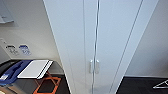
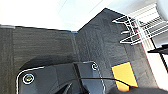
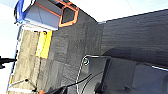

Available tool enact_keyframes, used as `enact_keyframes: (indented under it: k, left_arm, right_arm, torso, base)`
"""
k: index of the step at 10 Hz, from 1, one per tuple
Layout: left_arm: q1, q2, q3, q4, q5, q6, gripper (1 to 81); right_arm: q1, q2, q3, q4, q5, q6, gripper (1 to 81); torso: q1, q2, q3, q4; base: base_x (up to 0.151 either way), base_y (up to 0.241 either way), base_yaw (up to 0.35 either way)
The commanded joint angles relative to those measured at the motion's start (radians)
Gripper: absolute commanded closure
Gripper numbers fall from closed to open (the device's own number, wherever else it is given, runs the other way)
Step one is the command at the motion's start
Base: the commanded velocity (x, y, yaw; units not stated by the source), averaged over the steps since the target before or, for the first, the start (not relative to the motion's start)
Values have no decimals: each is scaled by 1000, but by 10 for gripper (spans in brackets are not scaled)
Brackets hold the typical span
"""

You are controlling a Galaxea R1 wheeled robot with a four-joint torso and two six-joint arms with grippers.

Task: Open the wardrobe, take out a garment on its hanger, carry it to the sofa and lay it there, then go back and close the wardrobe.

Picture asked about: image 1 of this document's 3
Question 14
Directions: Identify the white door handle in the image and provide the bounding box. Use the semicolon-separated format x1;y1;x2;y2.
88;59;94;74
94;59;100;74

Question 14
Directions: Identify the white flat board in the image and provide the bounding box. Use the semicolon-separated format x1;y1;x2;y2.
17;59;54;79

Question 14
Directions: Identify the white wardrobe body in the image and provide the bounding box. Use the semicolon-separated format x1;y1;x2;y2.
42;0;160;94

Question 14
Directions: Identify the blue bin lid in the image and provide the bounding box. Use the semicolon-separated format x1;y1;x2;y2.
0;59;31;87

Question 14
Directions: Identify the grey bin body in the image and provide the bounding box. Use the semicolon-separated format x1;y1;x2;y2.
6;78;38;94

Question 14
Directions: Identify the grey wall panel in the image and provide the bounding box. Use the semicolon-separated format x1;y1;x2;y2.
0;0;15;24

